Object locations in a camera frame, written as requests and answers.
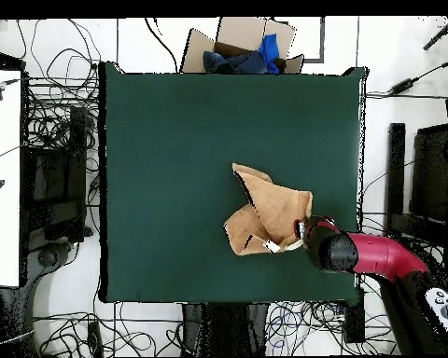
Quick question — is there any tan terry towel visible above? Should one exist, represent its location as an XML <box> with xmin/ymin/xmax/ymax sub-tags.
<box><xmin>223</xmin><ymin>162</ymin><xmax>315</xmax><ymax>257</ymax></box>

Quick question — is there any black floor box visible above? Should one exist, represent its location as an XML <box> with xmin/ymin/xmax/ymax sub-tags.
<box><xmin>343</xmin><ymin>294</ymin><xmax>366</xmax><ymax>345</ymax></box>

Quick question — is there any black upright bar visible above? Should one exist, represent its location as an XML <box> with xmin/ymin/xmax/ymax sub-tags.
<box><xmin>383</xmin><ymin>122</ymin><xmax>407</xmax><ymax>240</ymax></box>

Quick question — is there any dark green tablecloth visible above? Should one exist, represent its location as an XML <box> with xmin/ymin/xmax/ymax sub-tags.
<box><xmin>97</xmin><ymin>61</ymin><xmax>369</xmax><ymax>304</ymax></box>

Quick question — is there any navy blue garment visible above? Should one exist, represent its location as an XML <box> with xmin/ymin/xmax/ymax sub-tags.
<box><xmin>202</xmin><ymin>49</ymin><xmax>270</xmax><ymax>75</ymax></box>

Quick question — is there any black power adapter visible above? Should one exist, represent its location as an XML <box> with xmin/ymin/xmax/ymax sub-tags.
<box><xmin>386</xmin><ymin>76</ymin><xmax>421</xmax><ymax>96</ymax></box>

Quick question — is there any bright blue cloth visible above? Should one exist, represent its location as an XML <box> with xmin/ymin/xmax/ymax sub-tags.
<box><xmin>258</xmin><ymin>33</ymin><xmax>281</xmax><ymax>75</ymax></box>

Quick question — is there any brown cardboard box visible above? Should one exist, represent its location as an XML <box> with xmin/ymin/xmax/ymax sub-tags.
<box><xmin>180</xmin><ymin>16</ymin><xmax>305</xmax><ymax>75</ymax></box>

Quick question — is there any black power strip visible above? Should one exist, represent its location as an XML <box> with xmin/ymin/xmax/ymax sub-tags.
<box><xmin>87</xmin><ymin>321</ymin><xmax>105</xmax><ymax>358</ymax></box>

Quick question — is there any black tripod leg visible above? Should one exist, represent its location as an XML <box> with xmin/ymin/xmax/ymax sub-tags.
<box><xmin>422</xmin><ymin>15</ymin><xmax>448</xmax><ymax>52</ymax></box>

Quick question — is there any grey chair base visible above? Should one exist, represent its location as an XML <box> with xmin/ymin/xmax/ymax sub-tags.
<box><xmin>21</xmin><ymin>240</ymin><xmax>81</xmax><ymax>299</ymax></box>

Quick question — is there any white desk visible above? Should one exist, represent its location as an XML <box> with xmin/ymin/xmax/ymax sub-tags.
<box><xmin>0</xmin><ymin>68</ymin><xmax>22</xmax><ymax>288</ymax></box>

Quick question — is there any black cable tangle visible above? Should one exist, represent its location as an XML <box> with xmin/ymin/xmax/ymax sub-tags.
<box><xmin>358</xmin><ymin>212</ymin><xmax>446</xmax><ymax>262</ymax></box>
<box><xmin>266</xmin><ymin>299</ymin><xmax>399</xmax><ymax>356</ymax></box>
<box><xmin>16</xmin><ymin>18</ymin><xmax>103</xmax><ymax>152</ymax></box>
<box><xmin>32</xmin><ymin>301</ymin><xmax>185</xmax><ymax>358</ymax></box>

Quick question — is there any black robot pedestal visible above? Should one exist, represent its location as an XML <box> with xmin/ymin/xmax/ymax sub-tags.
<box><xmin>181</xmin><ymin>302</ymin><xmax>271</xmax><ymax>357</ymax></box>

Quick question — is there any black equipment frame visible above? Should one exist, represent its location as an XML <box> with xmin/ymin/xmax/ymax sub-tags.
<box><xmin>21</xmin><ymin>105</ymin><xmax>94</xmax><ymax>245</ymax></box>

